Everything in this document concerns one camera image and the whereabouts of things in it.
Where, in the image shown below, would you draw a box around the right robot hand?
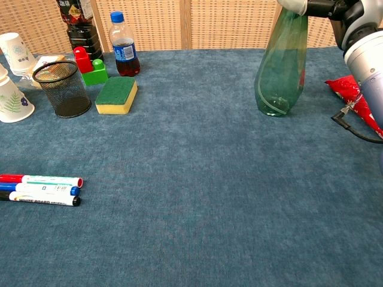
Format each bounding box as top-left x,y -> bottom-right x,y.
276,0 -> 378,50

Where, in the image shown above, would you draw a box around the green spray bottle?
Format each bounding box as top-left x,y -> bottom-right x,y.
254,7 -> 309,117

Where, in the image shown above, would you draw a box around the small cola bottle blue cap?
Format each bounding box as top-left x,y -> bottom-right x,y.
108,11 -> 141,77

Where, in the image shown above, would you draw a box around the large dark drink bottle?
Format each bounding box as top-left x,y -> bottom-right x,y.
55,0 -> 105,62

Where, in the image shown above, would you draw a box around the red snack packet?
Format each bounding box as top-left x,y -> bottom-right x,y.
324,75 -> 383,139

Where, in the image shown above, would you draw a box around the wicker folding screen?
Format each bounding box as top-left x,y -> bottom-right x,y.
0,0 -> 383,56

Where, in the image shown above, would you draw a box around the blue tablecloth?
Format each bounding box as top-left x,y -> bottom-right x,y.
0,46 -> 383,287

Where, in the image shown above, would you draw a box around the green and yellow sponge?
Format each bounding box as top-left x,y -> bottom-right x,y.
95,76 -> 139,115

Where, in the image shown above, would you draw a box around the green building block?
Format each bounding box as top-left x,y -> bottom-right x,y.
81,59 -> 109,87

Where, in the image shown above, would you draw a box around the red building block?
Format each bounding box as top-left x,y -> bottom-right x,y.
73,46 -> 94,74

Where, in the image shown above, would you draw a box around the black mesh pen holder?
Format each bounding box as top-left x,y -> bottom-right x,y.
32,60 -> 92,118

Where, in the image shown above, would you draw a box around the packaged bread slices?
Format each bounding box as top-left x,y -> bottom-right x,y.
17,54 -> 66,90

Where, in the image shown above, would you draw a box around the white paper cup stack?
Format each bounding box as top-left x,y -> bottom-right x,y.
0,32 -> 38,77

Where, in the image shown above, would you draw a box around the red whiteboard marker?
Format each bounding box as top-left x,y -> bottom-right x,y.
0,174 -> 84,188

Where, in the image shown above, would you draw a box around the blue whiteboard marker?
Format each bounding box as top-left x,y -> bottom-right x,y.
0,182 -> 81,197

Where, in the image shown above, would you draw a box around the black whiteboard marker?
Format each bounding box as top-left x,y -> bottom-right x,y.
0,191 -> 81,207

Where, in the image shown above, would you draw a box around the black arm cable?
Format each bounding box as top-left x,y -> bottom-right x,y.
331,101 -> 383,144

